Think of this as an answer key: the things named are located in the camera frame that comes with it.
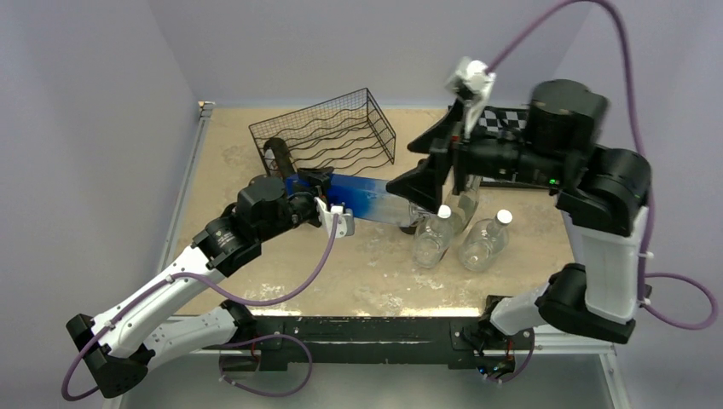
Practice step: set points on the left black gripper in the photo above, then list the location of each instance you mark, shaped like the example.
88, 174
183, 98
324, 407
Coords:
318, 176

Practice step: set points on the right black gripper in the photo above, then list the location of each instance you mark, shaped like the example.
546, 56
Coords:
421, 184

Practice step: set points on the green wine bottle gold label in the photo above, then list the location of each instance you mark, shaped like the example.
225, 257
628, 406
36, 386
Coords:
277, 158

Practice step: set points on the blue square glass bottle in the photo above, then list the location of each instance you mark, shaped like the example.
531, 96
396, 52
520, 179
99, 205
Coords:
365, 196

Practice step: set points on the dark brown wine bottle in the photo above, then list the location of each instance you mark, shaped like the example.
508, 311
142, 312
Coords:
409, 223

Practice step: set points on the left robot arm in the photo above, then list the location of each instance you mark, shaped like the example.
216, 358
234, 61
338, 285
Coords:
122, 345

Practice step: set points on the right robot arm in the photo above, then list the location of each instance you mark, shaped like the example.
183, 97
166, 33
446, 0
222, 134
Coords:
606, 193

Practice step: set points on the clear uncapped glass bottle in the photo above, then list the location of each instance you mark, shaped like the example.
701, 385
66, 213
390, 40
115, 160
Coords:
464, 205

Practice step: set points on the clear bottle white cap left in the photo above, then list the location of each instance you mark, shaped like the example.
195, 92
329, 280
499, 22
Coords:
432, 238

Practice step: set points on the clear bottle white cap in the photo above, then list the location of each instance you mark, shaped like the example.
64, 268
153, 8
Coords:
485, 241
432, 238

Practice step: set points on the clear bottle white cap right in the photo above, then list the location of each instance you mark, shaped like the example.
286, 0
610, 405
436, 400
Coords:
485, 241

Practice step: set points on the black white chessboard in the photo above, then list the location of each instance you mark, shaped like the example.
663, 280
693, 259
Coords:
504, 124

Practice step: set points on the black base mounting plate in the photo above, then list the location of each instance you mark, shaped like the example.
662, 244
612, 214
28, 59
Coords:
457, 342

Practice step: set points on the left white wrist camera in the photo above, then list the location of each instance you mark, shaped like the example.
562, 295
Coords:
338, 221

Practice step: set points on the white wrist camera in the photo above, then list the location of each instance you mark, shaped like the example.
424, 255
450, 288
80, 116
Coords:
471, 84
338, 221

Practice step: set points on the black wire wine rack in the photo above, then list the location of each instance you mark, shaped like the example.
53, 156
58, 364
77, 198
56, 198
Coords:
350, 133

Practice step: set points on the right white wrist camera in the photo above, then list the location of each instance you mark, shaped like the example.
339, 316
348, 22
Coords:
471, 84

